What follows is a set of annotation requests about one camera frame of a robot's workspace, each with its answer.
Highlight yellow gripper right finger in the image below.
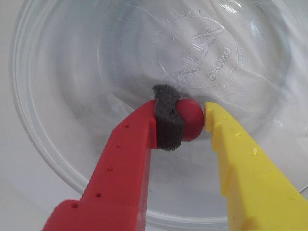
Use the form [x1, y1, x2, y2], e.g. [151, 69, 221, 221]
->
[204, 102, 308, 231]

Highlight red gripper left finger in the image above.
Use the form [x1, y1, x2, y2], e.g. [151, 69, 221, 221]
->
[42, 84, 185, 231]

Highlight red round candy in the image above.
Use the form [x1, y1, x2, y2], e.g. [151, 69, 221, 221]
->
[176, 98, 205, 142]

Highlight clear glass bowl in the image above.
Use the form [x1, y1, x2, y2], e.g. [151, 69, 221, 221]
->
[8, 0, 308, 229]

